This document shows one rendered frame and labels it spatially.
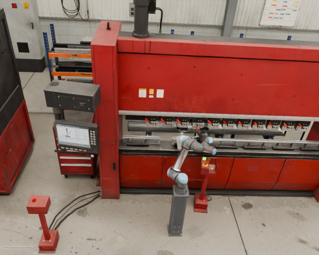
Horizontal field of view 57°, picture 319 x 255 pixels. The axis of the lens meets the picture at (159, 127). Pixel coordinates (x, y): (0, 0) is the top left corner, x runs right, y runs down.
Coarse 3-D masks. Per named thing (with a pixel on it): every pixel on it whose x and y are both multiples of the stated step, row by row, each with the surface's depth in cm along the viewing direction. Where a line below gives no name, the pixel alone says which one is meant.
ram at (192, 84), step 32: (128, 64) 328; (160, 64) 330; (192, 64) 331; (224, 64) 332; (256, 64) 334; (288, 64) 335; (128, 96) 352; (192, 96) 355; (224, 96) 356; (256, 96) 358; (288, 96) 359
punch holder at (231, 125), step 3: (222, 120) 385; (225, 120) 377; (228, 120) 377; (231, 120) 377; (234, 120) 378; (222, 123) 386; (228, 123) 380; (231, 123) 380; (234, 123) 380; (222, 126) 384; (225, 126) 382; (228, 126) 382; (231, 126) 383
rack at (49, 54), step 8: (48, 48) 490; (48, 56) 499; (56, 56) 499; (64, 56) 500; (72, 56) 502; (80, 56) 502; (88, 56) 503; (48, 64) 507; (56, 64) 557; (56, 72) 517; (64, 72) 518; (72, 72) 520; (80, 72) 522
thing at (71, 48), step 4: (56, 44) 512; (60, 44) 513; (64, 44) 516; (68, 44) 517; (72, 44) 518; (76, 44) 518; (80, 44) 519; (84, 44) 530; (88, 44) 531; (52, 48) 503; (56, 48) 498; (60, 48) 499; (64, 48) 500; (68, 48) 507; (72, 48) 508; (76, 48) 510; (80, 48) 511; (84, 48) 514; (88, 48) 515; (56, 52) 498; (60, 52) 498; (64, 52) 499; (68, 52) 499; (72, 52) 500; (76, 52) 500; (80, 52) 500; (84, 52) 501; (88, 52) 502
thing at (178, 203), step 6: (174, 186) 350; (174, 192) 342; (174, 198) 344; (180, 198) 341; (186, 198) 343; (174, 204) 349; (180, 204) 347; (174, 210) 354; (180, 210) 354; (174, 216) 359; (180, 216) 360; (174, 222) 366; (180, 222) 367; (168, 228) 390; (174, 228) 373; (180, 228) 374; (174, 234) 381; (180, 234) 383
